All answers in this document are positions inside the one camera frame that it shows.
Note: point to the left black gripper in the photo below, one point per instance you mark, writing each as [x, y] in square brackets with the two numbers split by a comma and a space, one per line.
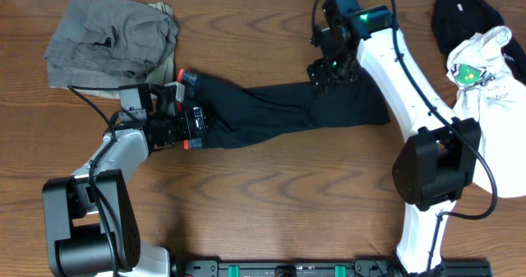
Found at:
[199, 131]

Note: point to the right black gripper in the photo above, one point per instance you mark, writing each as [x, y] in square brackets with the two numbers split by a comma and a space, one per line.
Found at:
[323, 79]

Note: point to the black leggings red waistband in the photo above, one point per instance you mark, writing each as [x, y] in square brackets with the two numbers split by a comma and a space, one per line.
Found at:
[238, 117]

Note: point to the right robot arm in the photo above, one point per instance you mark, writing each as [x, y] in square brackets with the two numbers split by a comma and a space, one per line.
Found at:
[438, 159]

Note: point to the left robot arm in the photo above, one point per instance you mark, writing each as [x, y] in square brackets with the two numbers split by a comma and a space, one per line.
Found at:
[91, 229]

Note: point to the folded gray pants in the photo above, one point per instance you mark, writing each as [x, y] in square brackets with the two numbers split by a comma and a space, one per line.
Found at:
[107, 42]

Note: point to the white printed t-shirt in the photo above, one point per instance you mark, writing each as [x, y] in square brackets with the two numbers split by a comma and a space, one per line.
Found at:
[489, 93]

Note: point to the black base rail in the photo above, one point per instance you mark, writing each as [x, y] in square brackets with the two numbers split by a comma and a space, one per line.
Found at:
[361, 267]

